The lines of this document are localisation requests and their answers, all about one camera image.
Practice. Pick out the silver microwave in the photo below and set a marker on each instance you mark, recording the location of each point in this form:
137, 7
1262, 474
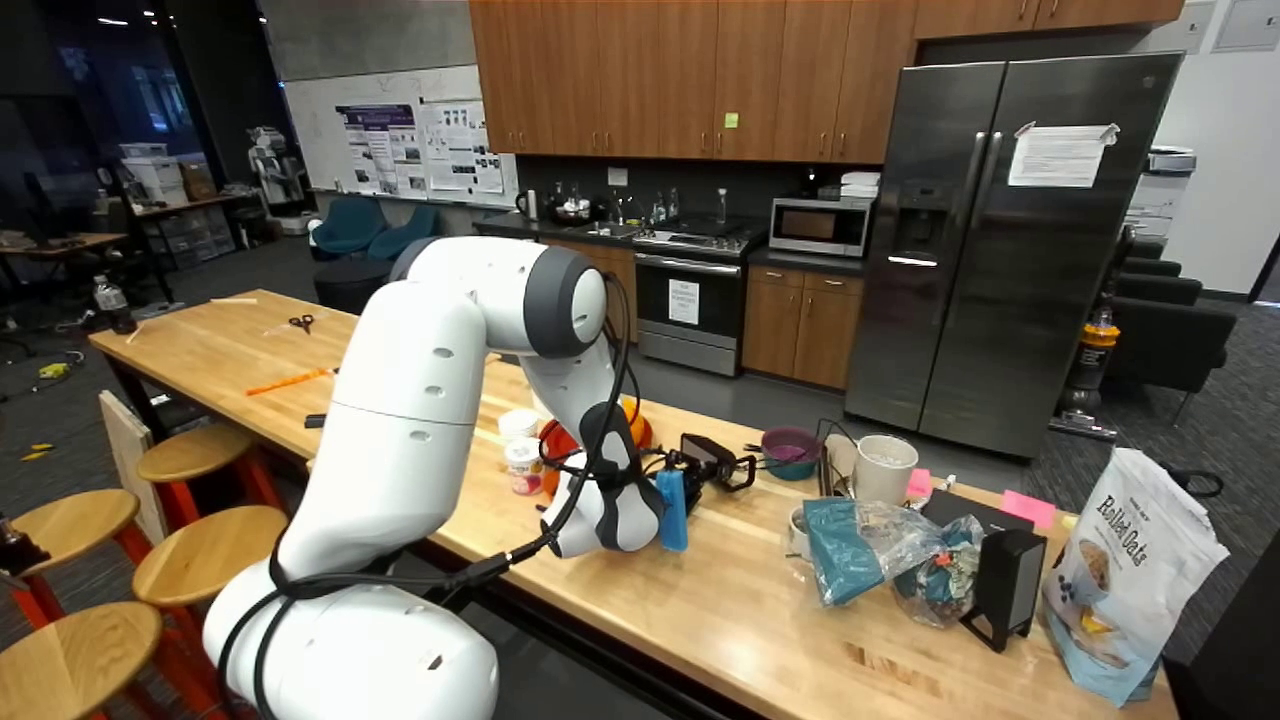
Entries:
817, 224

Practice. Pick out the teal armchair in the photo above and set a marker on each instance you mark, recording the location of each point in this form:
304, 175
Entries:
373, 224

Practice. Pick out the green sticky note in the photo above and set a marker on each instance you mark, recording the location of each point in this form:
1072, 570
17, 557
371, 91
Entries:
729, 120

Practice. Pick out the wooden cabinet over refrigerator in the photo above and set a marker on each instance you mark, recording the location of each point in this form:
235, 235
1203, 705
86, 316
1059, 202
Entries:
1041, 12

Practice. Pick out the red plate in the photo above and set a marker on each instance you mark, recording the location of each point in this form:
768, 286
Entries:
556, 443

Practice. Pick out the black grey Dell speaker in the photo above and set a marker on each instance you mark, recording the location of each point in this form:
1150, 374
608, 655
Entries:
725, 454

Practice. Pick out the plain black speaker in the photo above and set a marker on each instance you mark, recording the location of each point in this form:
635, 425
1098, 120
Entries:
1008, 585

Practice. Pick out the rolled oats bag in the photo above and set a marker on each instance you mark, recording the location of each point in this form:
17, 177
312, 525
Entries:
1133, 574

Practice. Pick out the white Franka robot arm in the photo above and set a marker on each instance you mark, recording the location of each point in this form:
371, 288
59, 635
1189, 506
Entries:
401, 443

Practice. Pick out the teal packet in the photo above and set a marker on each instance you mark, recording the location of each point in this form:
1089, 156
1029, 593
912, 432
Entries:
840, 551

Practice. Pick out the stacked purple teal bowls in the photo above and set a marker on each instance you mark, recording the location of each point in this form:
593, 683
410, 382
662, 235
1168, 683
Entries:
794, 458

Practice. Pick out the white plastic cup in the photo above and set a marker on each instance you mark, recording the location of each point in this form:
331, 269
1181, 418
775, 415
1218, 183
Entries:
886, 470

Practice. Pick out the flat black box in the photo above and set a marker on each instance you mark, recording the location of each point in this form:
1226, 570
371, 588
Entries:
963, 508

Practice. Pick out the clear plastic bag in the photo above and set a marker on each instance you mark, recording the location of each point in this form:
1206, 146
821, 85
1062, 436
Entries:
923, 561

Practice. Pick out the yellow grey vacuum cleaner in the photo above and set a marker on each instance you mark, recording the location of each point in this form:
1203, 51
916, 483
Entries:
1095, 367

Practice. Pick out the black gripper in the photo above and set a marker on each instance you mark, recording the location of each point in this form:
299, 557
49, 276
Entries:
688, 483

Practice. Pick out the white paper on refrigerator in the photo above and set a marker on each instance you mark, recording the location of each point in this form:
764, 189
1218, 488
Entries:
1062, 156

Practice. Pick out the white containers on microwave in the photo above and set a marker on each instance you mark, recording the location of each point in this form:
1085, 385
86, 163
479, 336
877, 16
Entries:
862, 187

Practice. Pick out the white cup pink label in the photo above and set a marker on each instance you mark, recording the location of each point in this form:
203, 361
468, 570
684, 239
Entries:
522, 464

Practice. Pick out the white paper on oven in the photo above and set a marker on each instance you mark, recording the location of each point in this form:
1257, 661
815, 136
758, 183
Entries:
684, 301

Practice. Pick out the white poster board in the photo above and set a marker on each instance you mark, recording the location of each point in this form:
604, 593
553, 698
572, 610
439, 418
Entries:
414, 142

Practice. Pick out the wide wooden wall cabinets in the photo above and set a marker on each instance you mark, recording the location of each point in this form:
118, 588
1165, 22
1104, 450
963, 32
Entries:
664, 74

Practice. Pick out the orange pencil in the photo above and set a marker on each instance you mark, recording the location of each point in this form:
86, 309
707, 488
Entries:
286, 382

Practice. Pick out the stainless steel refrigerator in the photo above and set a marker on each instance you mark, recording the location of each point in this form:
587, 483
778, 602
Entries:
1001, 255

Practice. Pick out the black sofa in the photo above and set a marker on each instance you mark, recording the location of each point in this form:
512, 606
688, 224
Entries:
1165, 320

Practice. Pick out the white paper cup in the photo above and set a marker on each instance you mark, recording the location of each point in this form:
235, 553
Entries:
522, 430

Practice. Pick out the black steel oven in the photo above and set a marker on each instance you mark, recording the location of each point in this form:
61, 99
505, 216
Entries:
684, 305

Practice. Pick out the small pink sticky note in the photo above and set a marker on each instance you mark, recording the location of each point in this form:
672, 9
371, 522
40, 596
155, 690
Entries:
923, 486

